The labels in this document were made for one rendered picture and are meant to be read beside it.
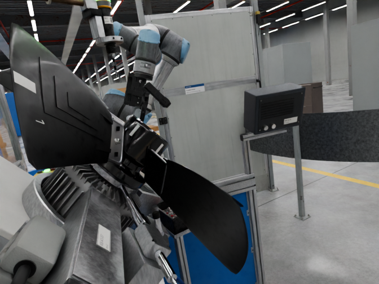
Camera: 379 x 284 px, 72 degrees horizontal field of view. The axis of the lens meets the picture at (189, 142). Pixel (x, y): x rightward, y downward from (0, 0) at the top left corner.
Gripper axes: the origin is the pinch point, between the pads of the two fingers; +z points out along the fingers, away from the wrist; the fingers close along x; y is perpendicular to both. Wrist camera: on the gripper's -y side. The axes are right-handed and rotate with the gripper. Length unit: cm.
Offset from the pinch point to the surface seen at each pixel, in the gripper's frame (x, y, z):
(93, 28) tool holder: 25.7, 17.7, -25.3
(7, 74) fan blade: 25.9, 34.6, -10.2
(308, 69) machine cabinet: -773, -671, -270
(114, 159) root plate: 41.8, 8.5, 3.2
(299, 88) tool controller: -6, -69, -30
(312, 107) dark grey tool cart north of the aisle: -464, -464, -88
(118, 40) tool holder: 26.2, 11.6, -23.9
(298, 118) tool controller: -10, -74, -17
